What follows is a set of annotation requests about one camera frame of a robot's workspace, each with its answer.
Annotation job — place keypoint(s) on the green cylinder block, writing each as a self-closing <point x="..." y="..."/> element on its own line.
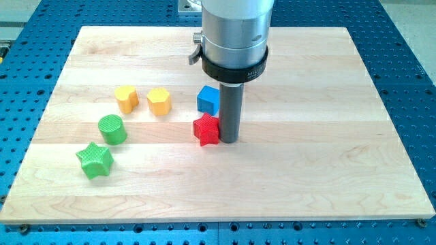
<point x="112" y="129"/>

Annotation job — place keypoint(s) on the light wooden board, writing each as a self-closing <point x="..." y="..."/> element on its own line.
<point x="315" y="139"/>

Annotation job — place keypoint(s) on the yellow heart block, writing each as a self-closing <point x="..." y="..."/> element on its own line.
<point x="127" y="98"/>

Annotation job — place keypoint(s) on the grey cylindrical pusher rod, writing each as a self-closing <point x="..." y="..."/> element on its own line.
<point x="230" y="104"/>

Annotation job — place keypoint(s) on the blue cube block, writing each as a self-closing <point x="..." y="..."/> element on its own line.
<point x="208" y="100"/>

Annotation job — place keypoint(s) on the yellow hexagon block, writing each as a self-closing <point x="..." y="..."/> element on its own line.
<point x="159" y="101"/>

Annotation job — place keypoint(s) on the black clamp collar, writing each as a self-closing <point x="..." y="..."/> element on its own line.
<point x="226" y="75"/>

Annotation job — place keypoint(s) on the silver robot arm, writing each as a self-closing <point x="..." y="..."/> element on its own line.
<point x="232" y="46"/>

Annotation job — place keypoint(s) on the green star block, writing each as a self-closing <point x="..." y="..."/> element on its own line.
<point x="95" y="160"/>

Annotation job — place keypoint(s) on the silver mounting plate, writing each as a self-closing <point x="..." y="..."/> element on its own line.
<point x="189" y="7"/>

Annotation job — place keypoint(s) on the red star block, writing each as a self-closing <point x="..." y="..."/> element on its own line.
<point x="206" y="129"/>

